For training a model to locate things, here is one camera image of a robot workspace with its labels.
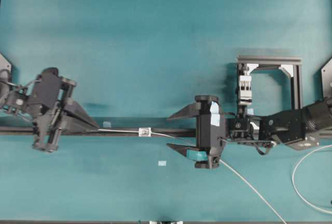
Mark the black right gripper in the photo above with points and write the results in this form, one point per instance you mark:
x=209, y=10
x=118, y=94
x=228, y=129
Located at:
x=202, y=159

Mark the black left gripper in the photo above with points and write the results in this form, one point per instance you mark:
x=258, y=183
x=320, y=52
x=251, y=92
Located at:
x=45, y=132

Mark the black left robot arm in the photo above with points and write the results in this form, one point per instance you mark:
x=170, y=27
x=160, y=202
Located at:
x=14, y=101

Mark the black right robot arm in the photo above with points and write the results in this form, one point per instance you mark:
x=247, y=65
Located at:
x=290, y=127

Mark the small light blue tape piece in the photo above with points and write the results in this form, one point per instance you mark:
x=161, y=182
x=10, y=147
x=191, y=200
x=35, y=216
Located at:
x=162, y=163

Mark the white clamp block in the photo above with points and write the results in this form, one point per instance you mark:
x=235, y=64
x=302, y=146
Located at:
x=244, y=90

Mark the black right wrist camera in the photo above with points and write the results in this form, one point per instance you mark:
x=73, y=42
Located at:
x=212, y=128

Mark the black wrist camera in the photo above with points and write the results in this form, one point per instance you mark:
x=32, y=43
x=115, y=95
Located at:
x=212, y=128
x=44, y=93

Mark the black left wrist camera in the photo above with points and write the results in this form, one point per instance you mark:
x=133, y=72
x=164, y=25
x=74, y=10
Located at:
x=44, y=93

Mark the white bracket with hole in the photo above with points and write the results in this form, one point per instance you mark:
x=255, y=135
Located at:
x=144, y=132

